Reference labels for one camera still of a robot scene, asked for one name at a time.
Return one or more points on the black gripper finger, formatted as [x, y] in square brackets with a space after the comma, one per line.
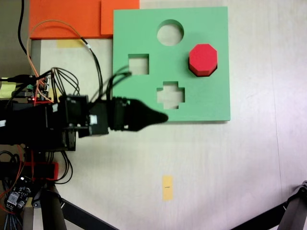
[141, 123]
[144, 112]

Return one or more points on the red octagonal pillar block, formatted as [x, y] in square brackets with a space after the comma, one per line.
[203, 56]

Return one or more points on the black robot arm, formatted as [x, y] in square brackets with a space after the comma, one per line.
[36, 124]

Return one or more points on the orange foam block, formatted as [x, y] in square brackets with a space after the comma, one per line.
[120, 16]

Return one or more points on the green shape sorting board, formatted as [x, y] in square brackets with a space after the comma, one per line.
[206, 100]

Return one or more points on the yellow tape strip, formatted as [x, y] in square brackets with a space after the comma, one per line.
[167, 188]
[69, 43]

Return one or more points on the controller circuit board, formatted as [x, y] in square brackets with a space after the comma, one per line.
[44, 87]

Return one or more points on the red base clamp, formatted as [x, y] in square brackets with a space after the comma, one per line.
[45, 170]

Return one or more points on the orange foam slab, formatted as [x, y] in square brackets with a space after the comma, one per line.
[64, 19]

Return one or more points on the yellow sticky notes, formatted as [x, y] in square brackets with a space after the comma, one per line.
[7, 89]

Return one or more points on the small black circuit board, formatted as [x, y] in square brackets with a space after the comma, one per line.
[18, 194]

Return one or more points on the grey tripod leg with clamps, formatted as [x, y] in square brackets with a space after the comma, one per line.
[293, 210]

